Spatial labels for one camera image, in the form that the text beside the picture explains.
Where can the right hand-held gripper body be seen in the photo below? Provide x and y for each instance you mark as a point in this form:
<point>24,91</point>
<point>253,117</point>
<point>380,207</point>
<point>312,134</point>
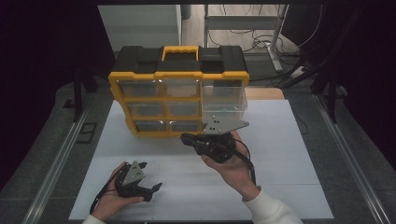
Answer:
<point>218,149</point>

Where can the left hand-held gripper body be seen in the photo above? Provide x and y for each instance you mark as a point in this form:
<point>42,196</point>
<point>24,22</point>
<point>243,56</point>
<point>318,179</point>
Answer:
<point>132,180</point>

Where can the clear plastic drawer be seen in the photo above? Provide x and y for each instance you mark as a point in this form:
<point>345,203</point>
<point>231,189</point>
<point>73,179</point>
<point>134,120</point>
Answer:
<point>224,99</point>

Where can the yellow black organizer cabinet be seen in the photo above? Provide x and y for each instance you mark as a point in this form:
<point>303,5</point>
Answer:
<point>140,60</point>

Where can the person's left hand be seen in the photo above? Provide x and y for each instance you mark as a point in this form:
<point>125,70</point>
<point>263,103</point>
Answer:
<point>109,199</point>

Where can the person's right hand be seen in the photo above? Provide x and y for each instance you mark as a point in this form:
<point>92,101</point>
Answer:
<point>236,174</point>

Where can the set of clear drawers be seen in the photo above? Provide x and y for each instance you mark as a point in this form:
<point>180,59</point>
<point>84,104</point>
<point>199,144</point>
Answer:
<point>149,109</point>

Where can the black metal stand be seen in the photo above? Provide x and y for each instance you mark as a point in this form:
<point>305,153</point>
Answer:
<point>77,93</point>
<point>331,93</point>

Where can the white power strip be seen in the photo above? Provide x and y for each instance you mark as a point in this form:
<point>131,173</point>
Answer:
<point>297,72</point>

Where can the white cabinet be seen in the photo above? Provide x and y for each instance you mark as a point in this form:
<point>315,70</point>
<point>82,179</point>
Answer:
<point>140,25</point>

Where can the black curtain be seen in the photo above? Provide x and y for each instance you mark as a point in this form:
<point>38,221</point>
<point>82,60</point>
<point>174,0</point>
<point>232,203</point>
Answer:
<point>43,46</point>
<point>367,62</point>

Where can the aluminium floor rail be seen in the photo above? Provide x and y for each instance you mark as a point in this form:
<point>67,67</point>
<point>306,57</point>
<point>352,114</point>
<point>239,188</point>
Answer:
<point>56,168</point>
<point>351,161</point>

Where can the grey metal desk frame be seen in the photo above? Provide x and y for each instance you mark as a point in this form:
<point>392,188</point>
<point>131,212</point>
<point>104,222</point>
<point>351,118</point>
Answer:
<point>243,22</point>

